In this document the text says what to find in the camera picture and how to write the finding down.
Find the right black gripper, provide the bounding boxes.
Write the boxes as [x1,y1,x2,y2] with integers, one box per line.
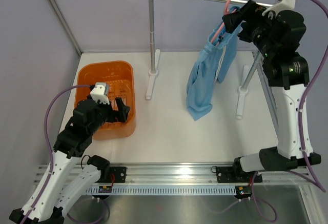
[222,1,278,59]

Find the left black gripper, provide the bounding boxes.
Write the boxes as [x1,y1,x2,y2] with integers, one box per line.
[88,97,130,135]

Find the pink clothes hanger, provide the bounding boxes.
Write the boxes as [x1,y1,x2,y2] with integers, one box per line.
[211,0,231,45]

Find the blue shorts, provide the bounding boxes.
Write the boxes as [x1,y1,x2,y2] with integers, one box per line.
[186,22,241,120]

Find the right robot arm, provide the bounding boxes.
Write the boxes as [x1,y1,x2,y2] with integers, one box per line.
[222,0,321,181]

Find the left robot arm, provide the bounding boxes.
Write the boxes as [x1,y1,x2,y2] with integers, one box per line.
[9,97,130,223]

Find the orange plastic basket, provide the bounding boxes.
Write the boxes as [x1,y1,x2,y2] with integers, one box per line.
[76,60,136,140]

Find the white metal clothes rack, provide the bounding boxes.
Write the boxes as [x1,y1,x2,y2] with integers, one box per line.
[145,0,276,120]

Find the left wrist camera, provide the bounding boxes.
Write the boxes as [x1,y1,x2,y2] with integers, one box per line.
[90,82,110,105]

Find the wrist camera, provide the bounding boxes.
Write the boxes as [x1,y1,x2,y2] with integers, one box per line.
[262,0,296,19]
[90,82,110,105]

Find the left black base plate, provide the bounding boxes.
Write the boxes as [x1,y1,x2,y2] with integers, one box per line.
[108,166,127,183]

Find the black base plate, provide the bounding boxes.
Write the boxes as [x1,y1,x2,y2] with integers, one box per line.
[211,166,254,184]
[108,166,127,183]

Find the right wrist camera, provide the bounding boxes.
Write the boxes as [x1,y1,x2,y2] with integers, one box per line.
[262,0,296,19]

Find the aluminium mounting rail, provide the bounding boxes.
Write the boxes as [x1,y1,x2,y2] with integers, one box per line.
[111,162,310,186]

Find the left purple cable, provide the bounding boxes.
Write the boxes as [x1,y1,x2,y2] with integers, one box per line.
[19,84,93,224]

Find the white slotted cable duct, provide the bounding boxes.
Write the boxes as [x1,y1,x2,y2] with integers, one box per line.
[85,186,237,196]

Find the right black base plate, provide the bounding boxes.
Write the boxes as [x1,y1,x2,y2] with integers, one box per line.
[211,166,254,184]

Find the metal corner frame post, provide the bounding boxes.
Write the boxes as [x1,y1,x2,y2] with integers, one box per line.
[47,0,83,56]

